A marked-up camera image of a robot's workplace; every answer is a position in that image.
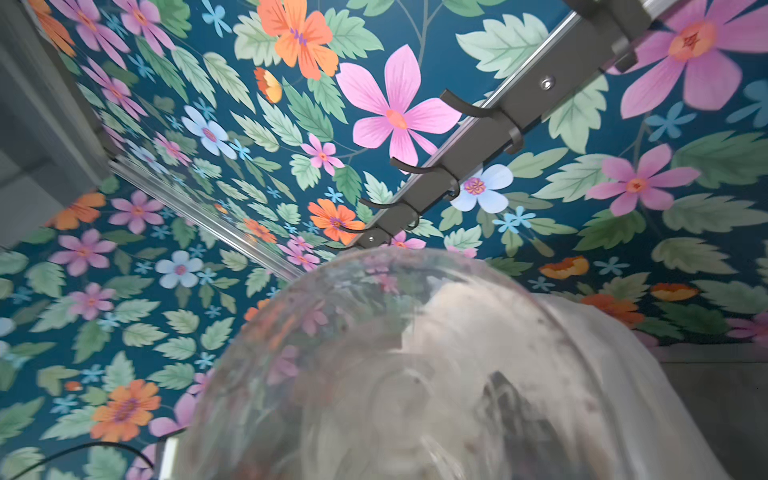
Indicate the jar with white lid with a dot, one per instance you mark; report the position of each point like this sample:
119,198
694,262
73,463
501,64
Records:
394,365

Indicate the white plastic bin liner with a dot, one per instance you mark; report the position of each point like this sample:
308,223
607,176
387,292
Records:
661,437

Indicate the black wall hook rail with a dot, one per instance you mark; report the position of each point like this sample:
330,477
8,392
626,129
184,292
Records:
593,37

